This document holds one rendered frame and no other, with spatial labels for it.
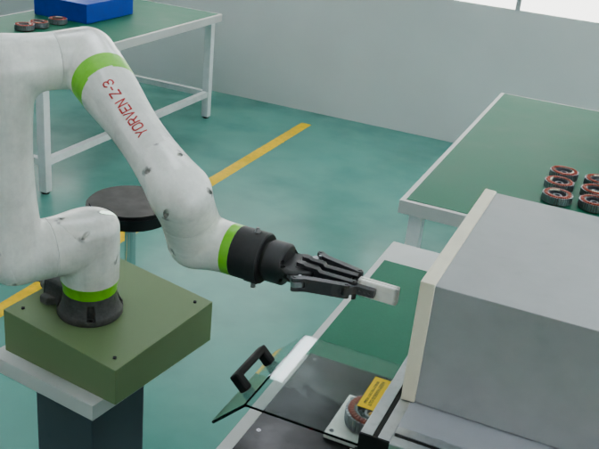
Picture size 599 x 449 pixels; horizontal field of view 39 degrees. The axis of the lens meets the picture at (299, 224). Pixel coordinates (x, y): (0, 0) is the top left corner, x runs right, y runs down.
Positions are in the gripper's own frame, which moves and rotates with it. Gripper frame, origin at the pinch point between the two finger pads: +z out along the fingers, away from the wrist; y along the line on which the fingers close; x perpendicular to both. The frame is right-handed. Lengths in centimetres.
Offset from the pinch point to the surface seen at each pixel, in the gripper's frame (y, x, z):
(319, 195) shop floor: -314, -120, -127
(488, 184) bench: -190, -45, -13
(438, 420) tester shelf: 16.7, -9.1, 16.5
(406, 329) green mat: -68, -45, -9
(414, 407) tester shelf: 15.4, -9.1, 12.5
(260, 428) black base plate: -9.2, -43.6, -22.6
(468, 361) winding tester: 14.2, 0.7, 18.7
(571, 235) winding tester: -16.7, 11.2, 27.1
